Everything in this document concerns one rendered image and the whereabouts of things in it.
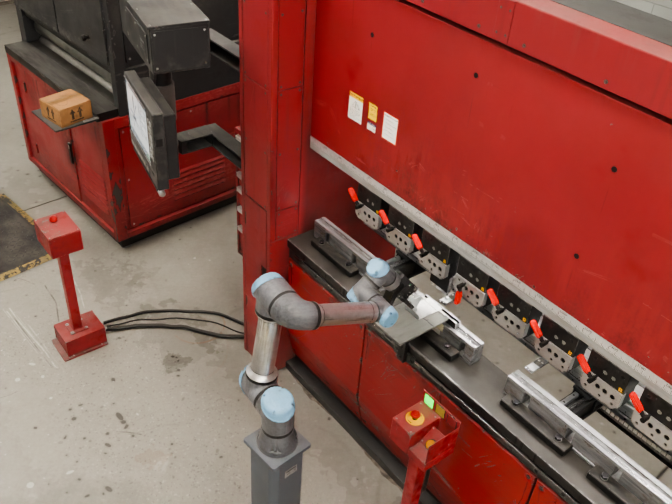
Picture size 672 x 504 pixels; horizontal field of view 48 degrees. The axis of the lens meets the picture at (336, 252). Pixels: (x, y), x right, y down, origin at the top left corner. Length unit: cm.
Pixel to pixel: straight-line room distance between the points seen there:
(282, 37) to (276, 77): 16
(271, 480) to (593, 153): 159
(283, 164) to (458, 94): 104
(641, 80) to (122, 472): 280
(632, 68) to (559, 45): 24
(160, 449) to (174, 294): 116
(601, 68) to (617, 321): 78
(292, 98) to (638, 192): 156
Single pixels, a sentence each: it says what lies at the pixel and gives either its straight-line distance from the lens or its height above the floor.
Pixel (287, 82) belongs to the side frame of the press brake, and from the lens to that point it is 319.
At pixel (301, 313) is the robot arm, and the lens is 242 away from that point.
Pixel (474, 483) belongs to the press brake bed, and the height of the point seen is 47.
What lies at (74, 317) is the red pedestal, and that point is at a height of 21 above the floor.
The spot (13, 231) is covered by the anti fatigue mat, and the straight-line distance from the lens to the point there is 538.
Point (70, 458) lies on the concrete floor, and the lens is 391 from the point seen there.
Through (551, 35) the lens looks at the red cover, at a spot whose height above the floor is 224.
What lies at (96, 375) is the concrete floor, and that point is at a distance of 424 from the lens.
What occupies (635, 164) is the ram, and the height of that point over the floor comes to 199.
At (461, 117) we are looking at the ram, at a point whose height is 186.
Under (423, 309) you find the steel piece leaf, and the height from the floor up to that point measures 100.
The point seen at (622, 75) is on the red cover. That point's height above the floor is 222.
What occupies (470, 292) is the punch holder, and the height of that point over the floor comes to 122.
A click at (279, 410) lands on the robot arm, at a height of 100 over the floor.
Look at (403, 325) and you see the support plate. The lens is 299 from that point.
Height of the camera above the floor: 299
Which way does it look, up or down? 37 degrees down
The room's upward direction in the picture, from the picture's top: 4 degrees clockwise
